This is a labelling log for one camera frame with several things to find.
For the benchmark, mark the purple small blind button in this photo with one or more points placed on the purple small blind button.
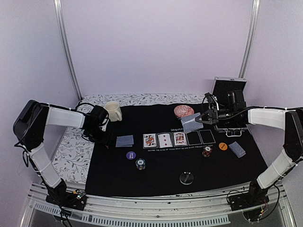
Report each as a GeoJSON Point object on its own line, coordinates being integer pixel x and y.
{"type": "Point", "coordinates": [131, 155]}

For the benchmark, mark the left aluminium frame post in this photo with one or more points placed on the left aluminium frame post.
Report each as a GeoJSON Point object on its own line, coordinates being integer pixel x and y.
{"type": "Point", "coordinates": [64, 39]}

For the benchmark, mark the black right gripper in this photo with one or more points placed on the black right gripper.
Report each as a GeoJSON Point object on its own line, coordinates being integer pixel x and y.
{"type": "Point", "coordinates": [214, 114]}

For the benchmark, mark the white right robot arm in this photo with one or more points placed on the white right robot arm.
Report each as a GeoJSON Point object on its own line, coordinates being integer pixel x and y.
{"type": "Point", "coordinates": [284, 125]}

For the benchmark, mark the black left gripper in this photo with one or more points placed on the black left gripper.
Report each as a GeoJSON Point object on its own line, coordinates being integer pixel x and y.
{"type": "Point", "coordinates": [107, 140]}

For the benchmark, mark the three of diamonds card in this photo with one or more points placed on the three of diamonds card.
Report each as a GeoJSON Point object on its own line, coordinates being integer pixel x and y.
{"type": "Point", "coordinates": [164, 140]}

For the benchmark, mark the face-down cards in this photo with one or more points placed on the face-down cards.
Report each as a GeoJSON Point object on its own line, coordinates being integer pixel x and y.
{"type": "Point", "coordinates": [237, 149]}
{"type": "Point", "coordinates": [125, 141]}

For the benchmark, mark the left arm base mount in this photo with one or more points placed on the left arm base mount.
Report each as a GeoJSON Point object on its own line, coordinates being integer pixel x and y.
{"type": "Point", "coordinates": [60, 196]}

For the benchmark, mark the stack of poker chips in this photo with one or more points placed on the stack of poker chips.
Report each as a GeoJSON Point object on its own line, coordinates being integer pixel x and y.
{"type": "Point", "coordinates": [140, 164]}

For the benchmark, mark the black poker mat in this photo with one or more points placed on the black poker mat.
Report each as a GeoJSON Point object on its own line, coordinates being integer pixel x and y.
{"type": "Point", "coordinates": [112, 174]}

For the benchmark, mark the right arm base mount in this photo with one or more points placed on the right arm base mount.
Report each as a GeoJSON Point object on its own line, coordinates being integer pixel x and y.
{"type": "Point", "coordinates": [254, 197]}

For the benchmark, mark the right aluminium frame post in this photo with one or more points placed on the right aluminium frame post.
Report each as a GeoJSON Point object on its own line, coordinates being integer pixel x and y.
{"type": "Point", "coordinates": [250, 37]}

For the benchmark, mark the queen of spades card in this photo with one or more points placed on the queen of spades card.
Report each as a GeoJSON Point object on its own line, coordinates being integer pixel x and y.
{"type": "Point", "coordinates": [149, 140]}

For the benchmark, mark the king of diamonds card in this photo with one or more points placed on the king of diamonds card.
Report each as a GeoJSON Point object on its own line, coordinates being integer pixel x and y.
{"type": "Point", "coordinates": [179, 139]}

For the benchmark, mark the aluminium poker chip case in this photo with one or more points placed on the aluminium poker chip case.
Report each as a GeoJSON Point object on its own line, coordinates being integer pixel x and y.
{"type": "Point", "coordinates": [221, 86]}

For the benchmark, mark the orange big blind button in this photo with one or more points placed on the orange big blind button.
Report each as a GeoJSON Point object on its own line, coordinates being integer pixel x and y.
{"type": "Point", "coordinates": [223, 146]}

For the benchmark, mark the aluminium frame post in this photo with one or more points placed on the aluminium frame post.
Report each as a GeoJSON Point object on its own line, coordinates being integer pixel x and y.
{"type": "Point", "coordinates": [64, 39]}
{"type": "Point", "coordinates": [250, 37]}

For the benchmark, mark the floral white tablecloth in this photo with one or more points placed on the floral white tablecloth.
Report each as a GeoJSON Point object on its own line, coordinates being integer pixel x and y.
{"type": "Point", "coordinates": [73, 155]}

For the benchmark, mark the blue playing card deck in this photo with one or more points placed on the blue playing card deck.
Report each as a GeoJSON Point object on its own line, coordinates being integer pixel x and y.
{"type": "Point", "coordinates": [189, 123]}

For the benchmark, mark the black round dealer button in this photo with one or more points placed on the black round dealer button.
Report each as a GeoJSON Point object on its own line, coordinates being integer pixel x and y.
{"type": "Point", "coordinates": [186, 178]}

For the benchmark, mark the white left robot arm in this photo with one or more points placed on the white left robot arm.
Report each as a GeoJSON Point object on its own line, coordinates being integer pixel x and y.
{"type": "Point", "coordinates": [30, 125]}

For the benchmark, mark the aluminium front rail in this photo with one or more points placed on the aluminium front rail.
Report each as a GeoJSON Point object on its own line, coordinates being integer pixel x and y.
{"type": "Point", "coordinates": [199, 209]}

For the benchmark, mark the white ribbed ceramic mug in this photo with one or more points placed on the white ribbed ceramic mug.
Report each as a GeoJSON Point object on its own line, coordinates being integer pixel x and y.
{"type": "Point", "coordinates": [114, 111]}

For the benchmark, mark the red patterned bowl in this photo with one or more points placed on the red patterned bowl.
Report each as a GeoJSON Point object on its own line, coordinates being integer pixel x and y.
{"type": "Point", "coordinates": [183, 111]}

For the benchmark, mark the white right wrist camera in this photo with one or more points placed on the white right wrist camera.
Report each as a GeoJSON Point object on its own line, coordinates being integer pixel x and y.
{"type": "Point", "coordinates": [212, 101]}

